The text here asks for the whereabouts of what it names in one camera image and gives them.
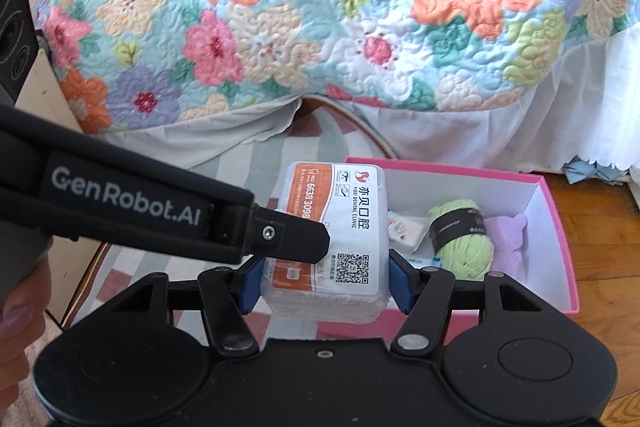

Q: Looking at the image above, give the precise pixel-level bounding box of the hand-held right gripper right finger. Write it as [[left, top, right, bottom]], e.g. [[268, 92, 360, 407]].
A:
[[389, 253, 546, 353]]

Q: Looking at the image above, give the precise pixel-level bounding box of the pink cardboard box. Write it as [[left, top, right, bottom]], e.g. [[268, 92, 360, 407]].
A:
[[317, 157, 581, 343]]

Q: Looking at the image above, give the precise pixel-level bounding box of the blue cloth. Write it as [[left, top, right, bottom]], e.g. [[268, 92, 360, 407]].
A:
[[562, 157, 640, 188]]

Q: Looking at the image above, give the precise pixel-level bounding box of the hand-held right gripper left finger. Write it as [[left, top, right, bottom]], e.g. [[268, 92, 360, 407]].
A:
[[105, 257, 266, 353]]

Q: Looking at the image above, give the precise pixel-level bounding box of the person's left hand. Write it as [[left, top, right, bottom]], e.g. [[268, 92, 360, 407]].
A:
[[0, 253, 52, 408]]

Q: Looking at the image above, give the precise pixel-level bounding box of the green yarn ball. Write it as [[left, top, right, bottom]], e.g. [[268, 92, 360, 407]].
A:
[[427, 202, 496, 280]]

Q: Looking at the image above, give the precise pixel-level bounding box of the white pink tissue pack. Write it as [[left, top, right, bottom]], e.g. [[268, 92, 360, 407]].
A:
[[387, 211, 426, 253]]

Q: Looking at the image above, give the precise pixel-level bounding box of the purple plush toy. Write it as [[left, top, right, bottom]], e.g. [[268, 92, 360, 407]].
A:
[[482, 213, 531, 283]]

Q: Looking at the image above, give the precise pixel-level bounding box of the clear box with orange label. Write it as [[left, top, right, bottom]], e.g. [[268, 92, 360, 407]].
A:
[[260, 161, 392, 324]]

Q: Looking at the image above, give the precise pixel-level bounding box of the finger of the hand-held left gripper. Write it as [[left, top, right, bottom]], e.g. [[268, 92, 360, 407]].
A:
[[240, 204, 331, 265]]

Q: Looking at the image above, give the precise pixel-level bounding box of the checkered rug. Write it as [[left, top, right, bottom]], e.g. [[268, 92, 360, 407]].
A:
[[62, 97, 401, 348]]

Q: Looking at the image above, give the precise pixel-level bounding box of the blue white wet wipes pack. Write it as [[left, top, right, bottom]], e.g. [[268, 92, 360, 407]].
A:
[[407, 254, 443, 270]]

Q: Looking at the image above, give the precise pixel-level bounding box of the floral quilt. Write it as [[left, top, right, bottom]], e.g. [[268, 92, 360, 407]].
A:
[[7, 0, 640, 135]]

